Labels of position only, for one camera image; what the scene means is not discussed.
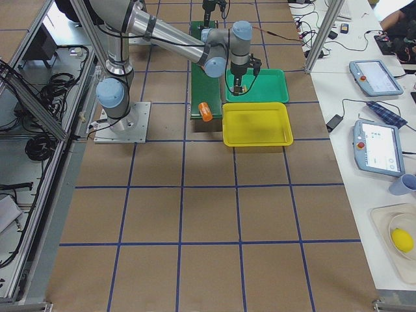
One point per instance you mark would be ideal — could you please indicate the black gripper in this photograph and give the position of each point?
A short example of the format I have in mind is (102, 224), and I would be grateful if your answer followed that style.
(207, 15)
(238, 71)

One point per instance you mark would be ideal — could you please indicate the orange 4680 cylinder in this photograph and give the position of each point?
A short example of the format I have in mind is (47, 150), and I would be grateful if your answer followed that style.
(205, 112)

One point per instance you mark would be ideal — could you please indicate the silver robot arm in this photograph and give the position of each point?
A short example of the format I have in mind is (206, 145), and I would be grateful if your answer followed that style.
(217, 51)

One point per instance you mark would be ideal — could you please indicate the green plastic tray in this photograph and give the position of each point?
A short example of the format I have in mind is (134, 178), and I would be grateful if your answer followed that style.
(270, 86)

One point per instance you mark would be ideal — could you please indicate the green conveyor belt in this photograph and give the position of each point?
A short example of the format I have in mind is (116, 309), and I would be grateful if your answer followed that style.
(204, 89)

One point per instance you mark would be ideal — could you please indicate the yellow plastic tray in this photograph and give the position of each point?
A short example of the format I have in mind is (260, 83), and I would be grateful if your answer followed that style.
(256, 125)

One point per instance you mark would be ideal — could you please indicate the black power adapter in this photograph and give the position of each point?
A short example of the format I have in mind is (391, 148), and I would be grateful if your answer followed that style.
(333, 122)

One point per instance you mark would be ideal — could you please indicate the upper teach pendant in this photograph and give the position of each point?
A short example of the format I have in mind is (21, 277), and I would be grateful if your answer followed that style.
(373, 77)

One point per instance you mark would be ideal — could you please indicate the teach pendant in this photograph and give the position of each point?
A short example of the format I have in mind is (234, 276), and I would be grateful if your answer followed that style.
(373, 77)
(377, 148)

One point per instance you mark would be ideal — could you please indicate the lower teach pendant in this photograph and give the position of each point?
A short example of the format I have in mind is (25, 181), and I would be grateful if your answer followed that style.
(377, 148)

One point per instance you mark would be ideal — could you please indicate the blue plaid cloth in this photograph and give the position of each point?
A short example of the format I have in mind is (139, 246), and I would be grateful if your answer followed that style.
(388, 116)

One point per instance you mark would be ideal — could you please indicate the blue cup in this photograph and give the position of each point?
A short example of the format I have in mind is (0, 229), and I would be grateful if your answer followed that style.
(403, 185)

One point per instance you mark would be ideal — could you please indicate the white bowl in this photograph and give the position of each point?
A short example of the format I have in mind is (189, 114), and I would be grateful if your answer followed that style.
(405, 221)

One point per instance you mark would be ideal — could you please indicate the yellow lemon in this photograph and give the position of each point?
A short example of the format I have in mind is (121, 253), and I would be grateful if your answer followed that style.
(402, 240)

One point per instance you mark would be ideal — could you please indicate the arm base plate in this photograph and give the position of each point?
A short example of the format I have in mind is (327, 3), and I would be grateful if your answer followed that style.
(130, 130)

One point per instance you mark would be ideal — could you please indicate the aluminium frame post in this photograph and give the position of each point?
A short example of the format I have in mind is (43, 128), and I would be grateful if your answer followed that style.
(327, 22)

